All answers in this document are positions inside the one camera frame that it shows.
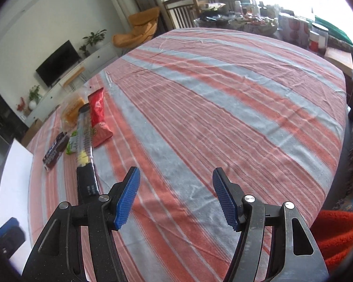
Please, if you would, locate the red snack packet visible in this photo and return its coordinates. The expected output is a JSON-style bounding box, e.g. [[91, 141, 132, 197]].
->
[[88, 88, 114, 149]]

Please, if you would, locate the plant in white vase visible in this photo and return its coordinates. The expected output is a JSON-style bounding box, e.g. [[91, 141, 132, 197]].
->
[[28, 85, 42, 111]]

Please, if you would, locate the pile of kitchen clutter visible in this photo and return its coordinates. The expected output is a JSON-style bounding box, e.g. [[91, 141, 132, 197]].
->
[[194, 0, 280, 37]]

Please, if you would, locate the white TV cabinet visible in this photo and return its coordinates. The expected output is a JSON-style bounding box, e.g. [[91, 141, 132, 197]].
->
[[26, 43, 119, 118]]

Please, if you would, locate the orange armchair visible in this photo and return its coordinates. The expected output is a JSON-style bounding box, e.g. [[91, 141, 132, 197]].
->
[[112, 7, 161, 49]]

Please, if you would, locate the black display cabinet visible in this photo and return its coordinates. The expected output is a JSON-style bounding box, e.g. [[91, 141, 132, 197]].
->
[[0, 76, 30, 153]]

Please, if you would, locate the red flower arrangement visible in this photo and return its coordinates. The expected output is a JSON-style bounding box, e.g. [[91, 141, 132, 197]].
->
[[17, 97, 29, 114]]

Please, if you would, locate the red white tin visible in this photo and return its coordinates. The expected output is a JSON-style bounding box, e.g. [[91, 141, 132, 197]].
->
[[309, 25, 329, 55]]

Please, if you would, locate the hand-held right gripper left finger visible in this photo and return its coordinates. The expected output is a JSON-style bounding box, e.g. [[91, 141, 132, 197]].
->
[[22, 166, 142, 282]]

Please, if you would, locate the bagged sliced bread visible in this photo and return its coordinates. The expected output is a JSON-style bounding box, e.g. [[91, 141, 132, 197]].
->
[[60, 92, 88, 126]]

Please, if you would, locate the dark purple cookie packet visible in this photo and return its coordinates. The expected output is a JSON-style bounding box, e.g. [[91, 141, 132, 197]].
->
[[56, 132, 70, 152]]

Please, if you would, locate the black television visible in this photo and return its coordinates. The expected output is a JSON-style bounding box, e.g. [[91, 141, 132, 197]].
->
[[36, 40, 81, 88]]

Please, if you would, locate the red fleece clothing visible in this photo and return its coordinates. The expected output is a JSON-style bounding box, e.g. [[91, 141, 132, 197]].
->
[[312, 208, 353, 274]]

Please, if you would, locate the wooden stool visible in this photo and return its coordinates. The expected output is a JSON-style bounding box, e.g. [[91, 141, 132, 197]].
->
[[63, 66, 88, 92]]

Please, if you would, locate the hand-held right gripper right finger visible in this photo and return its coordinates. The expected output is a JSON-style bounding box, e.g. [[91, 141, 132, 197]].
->
[[212, 167, 330, 282]]

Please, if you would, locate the white cardboard box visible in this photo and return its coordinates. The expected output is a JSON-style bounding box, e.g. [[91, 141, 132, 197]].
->
[[0, 138, 35, 271]]

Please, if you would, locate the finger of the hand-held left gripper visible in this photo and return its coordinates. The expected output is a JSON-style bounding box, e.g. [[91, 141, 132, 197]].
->
[[0, 217, 26, 260]]

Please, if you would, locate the red patterned canister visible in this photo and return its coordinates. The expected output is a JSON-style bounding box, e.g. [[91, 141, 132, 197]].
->
[[279, 13, 311, 48]]

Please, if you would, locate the white standing air conditioner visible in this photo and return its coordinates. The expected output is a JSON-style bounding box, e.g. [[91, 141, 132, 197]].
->
[[102, 0, 136, 33]]

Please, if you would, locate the light green snack packet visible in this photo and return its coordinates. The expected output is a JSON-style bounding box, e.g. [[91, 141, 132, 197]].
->
[[65, 131, 80, 156]]

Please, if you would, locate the large potted plant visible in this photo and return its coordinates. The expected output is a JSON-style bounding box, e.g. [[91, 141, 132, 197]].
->
[[82, 29, 107, 50]]

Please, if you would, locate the brown cardboard box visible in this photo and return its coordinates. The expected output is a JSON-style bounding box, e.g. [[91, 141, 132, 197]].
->
[[22, 119, 44, 146]]

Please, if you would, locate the black long cracker packet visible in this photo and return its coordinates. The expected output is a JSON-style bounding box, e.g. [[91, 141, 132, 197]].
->
[[76, 104, 100, 204]]

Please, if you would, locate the black cookie packet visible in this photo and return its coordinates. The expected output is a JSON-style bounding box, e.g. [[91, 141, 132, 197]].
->
[[43, 140, 66, 171]]

